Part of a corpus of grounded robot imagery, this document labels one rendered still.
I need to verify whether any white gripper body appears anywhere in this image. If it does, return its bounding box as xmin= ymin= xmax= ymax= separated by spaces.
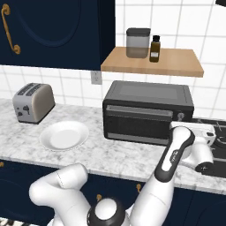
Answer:
xmin=169 ymin=120 xmax=217 ymax=139

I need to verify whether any black toaster oven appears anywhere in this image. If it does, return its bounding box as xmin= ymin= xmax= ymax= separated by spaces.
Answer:
xmin=102 ymin=79 xmax=195 ymax=147

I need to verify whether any black toaster oven door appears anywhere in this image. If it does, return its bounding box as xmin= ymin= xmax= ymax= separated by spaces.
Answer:
xmin=103 ymin=110 xmax=173 ymax=146

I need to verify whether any navy base cupboard door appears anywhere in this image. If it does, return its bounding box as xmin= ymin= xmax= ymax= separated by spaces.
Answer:
xmin=79 ymin=172 xmax=148 ymax=214
xmin=169 ymin=185 xmax=226 ymax=226
xmin=0 ymin=159 xmax=64 ymax=226

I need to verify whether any silver toaster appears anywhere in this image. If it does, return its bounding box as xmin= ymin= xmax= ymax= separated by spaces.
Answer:
xmin=11 ymin=82 xmax=57 ymax=125

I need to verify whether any black hob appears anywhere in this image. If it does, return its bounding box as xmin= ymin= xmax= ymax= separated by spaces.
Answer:
xmin=190 ymin=117 xmax=226 ymax=179

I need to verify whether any brown glass bottle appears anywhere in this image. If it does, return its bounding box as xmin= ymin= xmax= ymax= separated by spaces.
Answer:
xmin=148 ymin=34 xmax=162 ymax=64

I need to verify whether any grey lidded canister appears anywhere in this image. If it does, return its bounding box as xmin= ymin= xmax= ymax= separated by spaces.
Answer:
xmin=125 ymin=26 xmax=152 ymax=59

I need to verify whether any white plate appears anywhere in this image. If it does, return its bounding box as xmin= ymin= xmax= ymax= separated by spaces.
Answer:
xmin=38 ymin=120 xmax=90 ymax=153

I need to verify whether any grey toaster oven door handle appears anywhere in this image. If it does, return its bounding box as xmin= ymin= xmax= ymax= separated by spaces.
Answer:
xmin=105 ymin=104 xmax=175 ymax=119

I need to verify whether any wooden wall shelf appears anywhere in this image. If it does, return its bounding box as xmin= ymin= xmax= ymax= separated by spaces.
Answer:
xmin=100 ymin=46 xmax=205 ymax=79

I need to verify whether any white wall outlet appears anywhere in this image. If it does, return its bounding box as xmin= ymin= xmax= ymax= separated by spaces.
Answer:
xmin=90 ymin=70 xmax=103 ymax=86

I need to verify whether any navy wall cupboard door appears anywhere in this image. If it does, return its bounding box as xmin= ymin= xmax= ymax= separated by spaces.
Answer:
xmin=0 ymin=0 xmax=117 ymax=72

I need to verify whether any brass cupboard door handle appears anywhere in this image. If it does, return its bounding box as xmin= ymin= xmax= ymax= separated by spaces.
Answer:
xmin=0 ymin=4 xmax=22 ymax=56

